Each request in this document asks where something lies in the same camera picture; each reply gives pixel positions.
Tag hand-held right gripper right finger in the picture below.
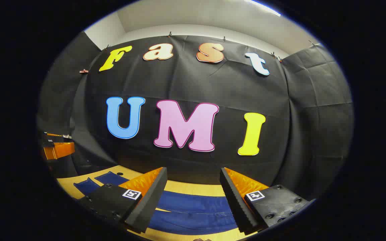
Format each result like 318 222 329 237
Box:
220 167 316 235

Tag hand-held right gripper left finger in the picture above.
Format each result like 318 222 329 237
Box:
79 167 168 234

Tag blue denim jeans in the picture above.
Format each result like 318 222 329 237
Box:
73 171 239 235

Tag black backdrop cloth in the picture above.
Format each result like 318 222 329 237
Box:
37 32 353 201

